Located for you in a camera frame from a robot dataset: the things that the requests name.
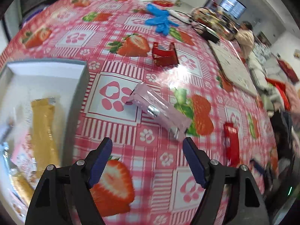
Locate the strawberry pattern tablecloth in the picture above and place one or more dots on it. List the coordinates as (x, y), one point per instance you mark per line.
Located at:
(123, 52)

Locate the black power adapter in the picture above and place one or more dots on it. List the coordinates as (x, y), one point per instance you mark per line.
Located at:
(210, 35)

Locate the pink stick snack packet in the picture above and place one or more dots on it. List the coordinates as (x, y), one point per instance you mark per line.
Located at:
(164, 113)

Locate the grey sofa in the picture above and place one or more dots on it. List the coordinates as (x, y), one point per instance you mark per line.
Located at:
(275, 80)

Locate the grey white storage box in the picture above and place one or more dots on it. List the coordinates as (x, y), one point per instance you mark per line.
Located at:
(23, 81)

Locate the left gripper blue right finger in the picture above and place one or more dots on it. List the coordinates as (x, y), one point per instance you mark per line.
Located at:
(198, 162)

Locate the small pink white cookie packet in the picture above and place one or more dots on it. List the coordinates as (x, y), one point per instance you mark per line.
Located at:
(23, 158)

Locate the gold stick snack packet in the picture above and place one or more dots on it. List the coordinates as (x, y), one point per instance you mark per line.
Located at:
(44, 146)

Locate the blue rubber glove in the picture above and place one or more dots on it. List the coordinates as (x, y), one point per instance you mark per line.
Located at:
(160, 20)

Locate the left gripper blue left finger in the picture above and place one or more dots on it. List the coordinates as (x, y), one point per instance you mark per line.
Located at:
(96, 161)

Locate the red candy wrapper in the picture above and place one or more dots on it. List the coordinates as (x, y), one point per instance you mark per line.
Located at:
(164, 57)
(231, 144)

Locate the white tablet case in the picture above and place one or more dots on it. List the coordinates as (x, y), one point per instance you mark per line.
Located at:
(233, 69)

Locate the seated person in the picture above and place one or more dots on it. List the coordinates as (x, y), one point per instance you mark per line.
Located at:
(245, 37)

